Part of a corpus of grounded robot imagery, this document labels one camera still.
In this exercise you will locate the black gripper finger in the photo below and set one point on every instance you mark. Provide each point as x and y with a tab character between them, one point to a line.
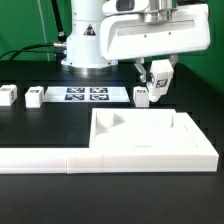
173	60
141	70

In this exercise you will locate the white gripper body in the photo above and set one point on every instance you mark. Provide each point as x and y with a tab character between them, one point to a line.
140	32

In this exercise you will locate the white square tabletop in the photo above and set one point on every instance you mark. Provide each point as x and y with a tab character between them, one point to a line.
138	128

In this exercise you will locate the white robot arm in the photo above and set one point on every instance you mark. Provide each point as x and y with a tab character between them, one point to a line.
82	45

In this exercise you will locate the white tag marker sheet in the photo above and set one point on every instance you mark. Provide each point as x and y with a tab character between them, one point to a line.
86	94

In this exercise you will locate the white L-shaped obstacle fence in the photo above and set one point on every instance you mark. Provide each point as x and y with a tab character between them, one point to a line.
202	158

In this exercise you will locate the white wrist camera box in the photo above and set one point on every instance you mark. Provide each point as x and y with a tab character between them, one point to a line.
112	7

